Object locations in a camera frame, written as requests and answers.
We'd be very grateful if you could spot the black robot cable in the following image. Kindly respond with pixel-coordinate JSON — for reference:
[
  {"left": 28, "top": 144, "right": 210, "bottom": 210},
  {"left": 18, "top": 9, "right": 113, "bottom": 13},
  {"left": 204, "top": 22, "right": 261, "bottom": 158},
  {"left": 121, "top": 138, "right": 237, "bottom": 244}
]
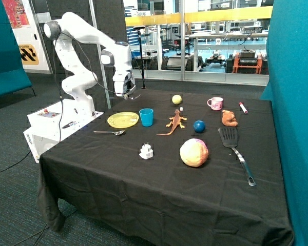
[{"left": 52, "top": 32, "right": 124, "bottom": 143}]

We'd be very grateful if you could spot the yellow black sign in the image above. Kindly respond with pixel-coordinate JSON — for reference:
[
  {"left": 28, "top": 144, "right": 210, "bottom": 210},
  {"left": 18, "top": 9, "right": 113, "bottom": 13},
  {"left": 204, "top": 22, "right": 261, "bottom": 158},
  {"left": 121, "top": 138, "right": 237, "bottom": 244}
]
[{"left": 18, "top": 44, "right": 39, "bottom": 66}]

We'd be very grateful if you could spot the red poster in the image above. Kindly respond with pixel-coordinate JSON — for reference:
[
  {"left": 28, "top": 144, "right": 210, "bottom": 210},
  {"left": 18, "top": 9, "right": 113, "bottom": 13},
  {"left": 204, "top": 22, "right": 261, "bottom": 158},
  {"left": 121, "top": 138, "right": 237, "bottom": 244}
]
[{"left": 2, "top": 0, "right": 30, "bottom": 29}]

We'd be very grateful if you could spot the black tablecloth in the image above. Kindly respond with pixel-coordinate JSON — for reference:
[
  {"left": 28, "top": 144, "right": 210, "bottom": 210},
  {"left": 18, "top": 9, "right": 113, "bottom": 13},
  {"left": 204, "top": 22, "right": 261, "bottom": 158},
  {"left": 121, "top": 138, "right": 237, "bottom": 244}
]
[{"left": 37, "top": 89, "right": 295, "bottom": 245}]

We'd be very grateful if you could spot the white power adapter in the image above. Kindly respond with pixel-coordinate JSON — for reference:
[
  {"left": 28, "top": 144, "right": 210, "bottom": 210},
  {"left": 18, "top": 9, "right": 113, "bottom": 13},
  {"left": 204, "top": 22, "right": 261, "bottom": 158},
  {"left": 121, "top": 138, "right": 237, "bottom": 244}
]
[{"left": 139, "top": 143, "right": 153, "bottom": 160}]

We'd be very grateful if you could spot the yellow plastic plate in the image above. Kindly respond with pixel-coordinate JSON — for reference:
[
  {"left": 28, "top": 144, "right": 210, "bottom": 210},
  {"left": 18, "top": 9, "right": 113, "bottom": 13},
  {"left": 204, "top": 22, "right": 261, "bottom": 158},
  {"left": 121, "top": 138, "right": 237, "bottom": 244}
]
[{"left": 107, "top": 112, "right": 139, "bottom": 129}]

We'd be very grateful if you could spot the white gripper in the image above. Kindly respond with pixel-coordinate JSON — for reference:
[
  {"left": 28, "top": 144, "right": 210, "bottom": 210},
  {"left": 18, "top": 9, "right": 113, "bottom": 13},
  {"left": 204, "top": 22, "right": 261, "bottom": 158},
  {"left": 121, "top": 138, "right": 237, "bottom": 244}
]
[{"left": 113, "top": 70, "right": 136, "bottom": 100}]

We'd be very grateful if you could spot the teal partition right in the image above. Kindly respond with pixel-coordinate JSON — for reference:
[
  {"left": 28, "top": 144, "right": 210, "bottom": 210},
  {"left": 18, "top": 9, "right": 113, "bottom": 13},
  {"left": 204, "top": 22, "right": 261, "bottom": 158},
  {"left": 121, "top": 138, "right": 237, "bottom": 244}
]
[{"left": 261, "top": 1, "right": 308, "bottom": 245}]

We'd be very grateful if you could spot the teal sofa left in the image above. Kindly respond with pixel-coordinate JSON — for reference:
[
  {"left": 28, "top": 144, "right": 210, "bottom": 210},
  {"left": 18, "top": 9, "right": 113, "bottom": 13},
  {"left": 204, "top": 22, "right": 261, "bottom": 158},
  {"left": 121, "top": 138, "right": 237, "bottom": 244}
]
[{"left": 0, "top": 1, "right": 32, "bottom": 96}]

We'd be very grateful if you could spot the silver metal spoon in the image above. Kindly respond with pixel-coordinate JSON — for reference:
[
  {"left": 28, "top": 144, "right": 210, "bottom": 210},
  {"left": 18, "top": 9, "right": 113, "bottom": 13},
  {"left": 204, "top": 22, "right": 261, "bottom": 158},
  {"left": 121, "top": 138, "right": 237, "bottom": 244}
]
[{"left": 94, "top": 130, "right": 125, "bottom": 136}]

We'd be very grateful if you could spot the red white marker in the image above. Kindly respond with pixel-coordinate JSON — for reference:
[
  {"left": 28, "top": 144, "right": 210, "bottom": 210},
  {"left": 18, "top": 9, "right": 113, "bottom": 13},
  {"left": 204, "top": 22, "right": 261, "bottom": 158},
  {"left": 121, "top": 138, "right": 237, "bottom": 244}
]
[{"left": 239, "top": 102, "right": 248, "bottom": 114}]

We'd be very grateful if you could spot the black tripod stand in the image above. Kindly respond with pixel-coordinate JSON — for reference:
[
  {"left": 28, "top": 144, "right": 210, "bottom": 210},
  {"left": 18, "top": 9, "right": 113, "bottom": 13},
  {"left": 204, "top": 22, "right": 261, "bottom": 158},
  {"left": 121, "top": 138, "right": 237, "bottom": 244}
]
[{"left": 133, "top": 25, "right": 147, "bottom": 89}]

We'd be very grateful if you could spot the dark grey acoustic panel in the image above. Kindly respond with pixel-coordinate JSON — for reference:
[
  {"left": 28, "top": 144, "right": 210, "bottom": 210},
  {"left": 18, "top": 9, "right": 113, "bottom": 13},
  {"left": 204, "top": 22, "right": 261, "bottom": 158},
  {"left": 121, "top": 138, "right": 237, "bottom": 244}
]
[{"left": 32, "top": 0, "right": 127, "bottom": 112}]

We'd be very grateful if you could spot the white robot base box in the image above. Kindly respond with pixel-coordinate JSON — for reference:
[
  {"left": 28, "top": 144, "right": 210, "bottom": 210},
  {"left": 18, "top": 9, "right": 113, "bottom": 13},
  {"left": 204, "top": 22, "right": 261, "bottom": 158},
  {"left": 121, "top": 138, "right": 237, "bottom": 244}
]
[{"left": 24, "top": 99, "right": 103, "bottom": 163}]

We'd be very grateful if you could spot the orange black equipment rack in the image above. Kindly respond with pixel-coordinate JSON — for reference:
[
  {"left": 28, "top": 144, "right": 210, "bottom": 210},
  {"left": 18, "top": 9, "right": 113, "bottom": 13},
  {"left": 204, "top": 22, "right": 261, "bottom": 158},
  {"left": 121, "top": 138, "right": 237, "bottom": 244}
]
[{"left": 232, "top": 50, "right": 262, "bottom": 74}]

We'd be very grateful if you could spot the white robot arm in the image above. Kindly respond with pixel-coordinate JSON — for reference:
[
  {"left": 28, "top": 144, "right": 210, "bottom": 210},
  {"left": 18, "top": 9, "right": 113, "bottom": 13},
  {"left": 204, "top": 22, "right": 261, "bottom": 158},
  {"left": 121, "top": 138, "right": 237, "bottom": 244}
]
[{"left": 44, "top": 12, "right": 136, "bottom": 117}]

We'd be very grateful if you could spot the yellow tennis ball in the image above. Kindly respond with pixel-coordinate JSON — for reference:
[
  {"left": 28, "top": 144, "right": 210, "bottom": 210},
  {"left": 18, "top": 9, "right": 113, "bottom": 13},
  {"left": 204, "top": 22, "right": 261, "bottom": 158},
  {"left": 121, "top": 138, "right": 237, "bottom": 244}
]
[{"left": 171, "top": 94, "right": 182, "bottom": 105}]

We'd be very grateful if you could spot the black spatula metal handle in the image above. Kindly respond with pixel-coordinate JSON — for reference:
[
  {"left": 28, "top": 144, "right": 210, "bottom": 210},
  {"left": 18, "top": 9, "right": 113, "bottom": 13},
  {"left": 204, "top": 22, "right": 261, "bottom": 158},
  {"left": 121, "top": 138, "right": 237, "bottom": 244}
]
[{"left": 218, "top": 127, "right": 257, "bottom": 186}]

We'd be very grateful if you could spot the yellow pink plush ball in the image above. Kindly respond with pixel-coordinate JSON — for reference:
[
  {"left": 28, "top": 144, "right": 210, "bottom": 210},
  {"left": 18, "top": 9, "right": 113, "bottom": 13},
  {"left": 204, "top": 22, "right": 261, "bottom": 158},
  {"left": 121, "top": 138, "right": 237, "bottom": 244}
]
[{"left": 180, "top": 138, "right": 209, "bottom": 168}]

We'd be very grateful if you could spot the black floor cable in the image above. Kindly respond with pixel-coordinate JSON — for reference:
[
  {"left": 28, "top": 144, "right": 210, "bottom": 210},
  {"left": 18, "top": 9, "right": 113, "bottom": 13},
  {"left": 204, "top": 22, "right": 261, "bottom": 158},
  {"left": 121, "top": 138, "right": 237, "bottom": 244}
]
[{"left": 0, "top": 151, "right": 31, "bottom": 178}]

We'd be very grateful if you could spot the orange toy lizard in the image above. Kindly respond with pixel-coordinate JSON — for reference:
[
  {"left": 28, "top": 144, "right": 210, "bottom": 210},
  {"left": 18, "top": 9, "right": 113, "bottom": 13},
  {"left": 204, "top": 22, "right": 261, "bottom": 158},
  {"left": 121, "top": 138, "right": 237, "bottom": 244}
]
[{"left": 157, "top": 109, "right": 187, "bottom": 136}]

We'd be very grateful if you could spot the brown teddy bear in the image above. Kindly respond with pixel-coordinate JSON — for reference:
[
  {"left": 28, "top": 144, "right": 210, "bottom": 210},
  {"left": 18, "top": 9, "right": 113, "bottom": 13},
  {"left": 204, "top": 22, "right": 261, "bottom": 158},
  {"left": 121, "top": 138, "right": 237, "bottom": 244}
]
[{"left": 221, "top": 110, "right": 238, "bottom": 127}]

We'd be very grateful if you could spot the blue ball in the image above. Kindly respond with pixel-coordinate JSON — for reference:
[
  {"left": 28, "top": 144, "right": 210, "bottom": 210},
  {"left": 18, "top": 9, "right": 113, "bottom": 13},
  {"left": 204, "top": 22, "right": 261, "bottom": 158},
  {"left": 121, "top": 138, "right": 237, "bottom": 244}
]
[{"left": 193, "top": 120, "right": 206, "bottom": 133}]

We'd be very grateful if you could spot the blue plastic cup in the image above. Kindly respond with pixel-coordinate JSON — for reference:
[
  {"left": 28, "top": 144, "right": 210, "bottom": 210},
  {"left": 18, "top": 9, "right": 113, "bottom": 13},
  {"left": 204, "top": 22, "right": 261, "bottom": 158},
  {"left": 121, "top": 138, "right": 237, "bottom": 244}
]
[{"left": 139, "top": 108, "right": 153, "bottom": 127}]

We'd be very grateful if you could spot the pink mug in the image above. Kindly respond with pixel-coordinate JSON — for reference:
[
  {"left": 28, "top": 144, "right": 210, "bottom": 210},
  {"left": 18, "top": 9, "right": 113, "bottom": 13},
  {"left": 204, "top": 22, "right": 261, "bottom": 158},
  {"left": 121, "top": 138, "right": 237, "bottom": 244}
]
[{"left": 207, "top": 97, "right": 223, "bottom": 111}]

